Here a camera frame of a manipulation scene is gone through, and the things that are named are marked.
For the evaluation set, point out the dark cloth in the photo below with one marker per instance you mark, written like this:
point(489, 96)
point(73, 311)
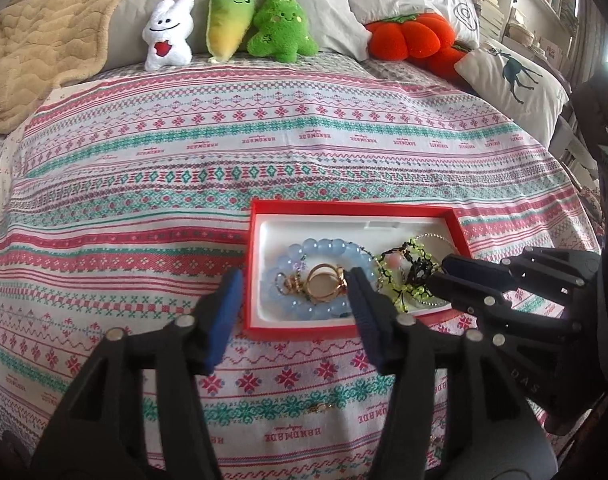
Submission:
point(598, 105)

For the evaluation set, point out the yellow-green radish plush toy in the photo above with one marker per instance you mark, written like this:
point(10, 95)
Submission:
point(229, 20)

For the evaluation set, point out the stack of books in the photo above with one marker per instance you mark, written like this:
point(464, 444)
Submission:
point(488, 10)

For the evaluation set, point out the white deer print pillow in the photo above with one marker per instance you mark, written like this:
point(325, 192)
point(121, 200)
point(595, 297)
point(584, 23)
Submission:
point(513, 80)

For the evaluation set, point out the orange pumpkin plush toy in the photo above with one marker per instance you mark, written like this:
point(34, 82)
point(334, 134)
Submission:
point(408, 37)

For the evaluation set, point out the green tree plush toy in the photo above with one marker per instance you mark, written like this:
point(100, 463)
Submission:
point(281, 25)

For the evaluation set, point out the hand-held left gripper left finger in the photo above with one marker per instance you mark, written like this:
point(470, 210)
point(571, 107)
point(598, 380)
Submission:
point(224, 315)

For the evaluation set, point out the red jewelry box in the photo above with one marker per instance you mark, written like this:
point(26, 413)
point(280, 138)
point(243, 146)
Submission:
point(304, 331)

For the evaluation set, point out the patterned bedspread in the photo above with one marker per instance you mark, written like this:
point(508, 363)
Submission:
point(134, 210)

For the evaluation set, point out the white plush toy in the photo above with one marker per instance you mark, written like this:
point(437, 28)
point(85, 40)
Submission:
point(166, 30)

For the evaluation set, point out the woven basket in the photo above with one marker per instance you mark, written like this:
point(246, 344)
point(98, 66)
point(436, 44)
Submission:
point(521, 35)

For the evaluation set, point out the small gold earring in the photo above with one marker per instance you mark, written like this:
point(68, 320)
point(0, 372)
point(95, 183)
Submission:
point(289, 285)
point(319, 406)

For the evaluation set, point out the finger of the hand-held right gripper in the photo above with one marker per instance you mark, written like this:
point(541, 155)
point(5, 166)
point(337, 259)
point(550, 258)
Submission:
point(463, 297)
point(476, 270)

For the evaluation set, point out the beige quilted blanket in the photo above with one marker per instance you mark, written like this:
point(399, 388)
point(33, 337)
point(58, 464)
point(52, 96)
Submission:
point(44, 35)

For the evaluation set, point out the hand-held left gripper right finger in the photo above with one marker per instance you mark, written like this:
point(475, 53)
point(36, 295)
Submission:
point(367, 315)

